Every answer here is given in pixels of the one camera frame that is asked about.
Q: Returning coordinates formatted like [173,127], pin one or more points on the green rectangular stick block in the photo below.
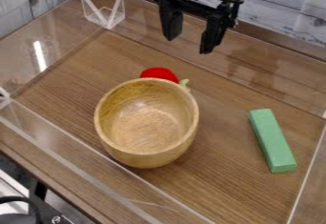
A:
[278,155]

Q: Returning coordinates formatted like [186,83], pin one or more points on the red toy fruit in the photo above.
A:
[163,73]

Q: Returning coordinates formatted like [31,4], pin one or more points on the clear acrylic corner bracket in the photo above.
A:
[103,16]

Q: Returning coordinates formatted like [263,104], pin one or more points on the black table leg bracket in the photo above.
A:
[50,215]

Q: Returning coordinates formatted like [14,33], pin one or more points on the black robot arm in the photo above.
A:
[218,12]

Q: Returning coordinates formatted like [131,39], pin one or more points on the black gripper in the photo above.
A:
[171,10]

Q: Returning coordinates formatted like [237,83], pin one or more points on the brown wooden bowl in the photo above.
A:
[147,121]

